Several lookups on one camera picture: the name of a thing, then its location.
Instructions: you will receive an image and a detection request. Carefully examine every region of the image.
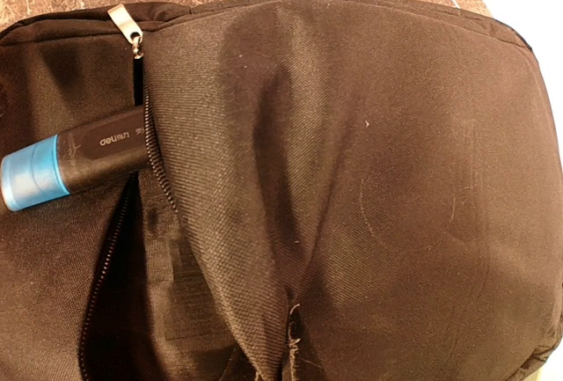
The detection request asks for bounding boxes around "black blue-capped marker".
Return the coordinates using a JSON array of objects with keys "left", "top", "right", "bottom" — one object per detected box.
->
[{"left": 1, "top": 106, "right": 149, "bottom": 211}]

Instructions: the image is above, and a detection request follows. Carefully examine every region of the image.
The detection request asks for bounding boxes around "black student bag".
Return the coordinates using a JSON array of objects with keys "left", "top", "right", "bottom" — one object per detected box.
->
[{"left": 1, "top": 0, "right": 562, "bottom": 380}]

